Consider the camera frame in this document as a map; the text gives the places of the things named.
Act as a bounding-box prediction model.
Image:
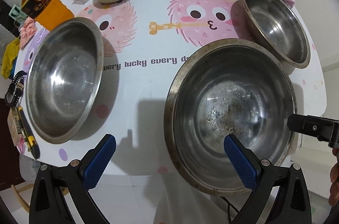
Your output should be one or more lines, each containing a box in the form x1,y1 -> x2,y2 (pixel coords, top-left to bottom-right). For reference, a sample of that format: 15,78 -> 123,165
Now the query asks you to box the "large steel bowl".
164,38 -> 296,196

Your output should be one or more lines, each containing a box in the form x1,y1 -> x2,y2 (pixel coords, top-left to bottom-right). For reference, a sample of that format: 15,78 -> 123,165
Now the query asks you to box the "small steel bowl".
240,0 -> 311,69

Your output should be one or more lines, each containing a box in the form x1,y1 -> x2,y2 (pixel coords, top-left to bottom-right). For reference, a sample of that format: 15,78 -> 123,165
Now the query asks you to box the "medium steel bowl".
25,17 -> 104,144

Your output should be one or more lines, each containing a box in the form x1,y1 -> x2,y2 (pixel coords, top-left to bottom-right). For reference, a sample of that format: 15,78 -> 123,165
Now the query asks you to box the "person's right hand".
328,163 -> 339,206

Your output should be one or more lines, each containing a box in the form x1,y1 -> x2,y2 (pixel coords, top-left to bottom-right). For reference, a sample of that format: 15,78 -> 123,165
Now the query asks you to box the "wooden chair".
11,184 -> 33,213

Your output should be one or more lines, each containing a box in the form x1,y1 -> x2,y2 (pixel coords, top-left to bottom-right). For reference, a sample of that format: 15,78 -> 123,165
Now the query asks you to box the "yellow black utility knife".
18,106 -> 40,159

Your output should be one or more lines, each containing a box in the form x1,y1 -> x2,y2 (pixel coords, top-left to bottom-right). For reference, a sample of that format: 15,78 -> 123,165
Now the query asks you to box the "brown cardboard packet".
7,108 -> 24,146

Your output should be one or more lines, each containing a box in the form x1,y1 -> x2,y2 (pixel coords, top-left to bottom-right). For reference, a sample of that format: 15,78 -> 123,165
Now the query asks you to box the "black wrist watch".
5,70 -> 27,108

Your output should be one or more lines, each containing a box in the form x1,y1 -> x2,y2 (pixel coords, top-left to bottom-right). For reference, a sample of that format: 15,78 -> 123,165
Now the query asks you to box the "yellow cloth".
1,37 -> 20,79

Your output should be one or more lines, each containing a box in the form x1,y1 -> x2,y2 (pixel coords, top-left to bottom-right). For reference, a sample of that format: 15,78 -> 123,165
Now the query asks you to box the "pink candy packet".
19,17 -> 37,50

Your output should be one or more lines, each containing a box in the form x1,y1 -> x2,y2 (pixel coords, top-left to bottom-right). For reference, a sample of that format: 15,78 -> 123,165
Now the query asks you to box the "orange juice bottle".
21,0 -> 74,31

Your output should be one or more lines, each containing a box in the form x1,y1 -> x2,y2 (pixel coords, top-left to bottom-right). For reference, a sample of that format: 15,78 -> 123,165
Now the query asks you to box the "black cable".
219,195 -> 240,219

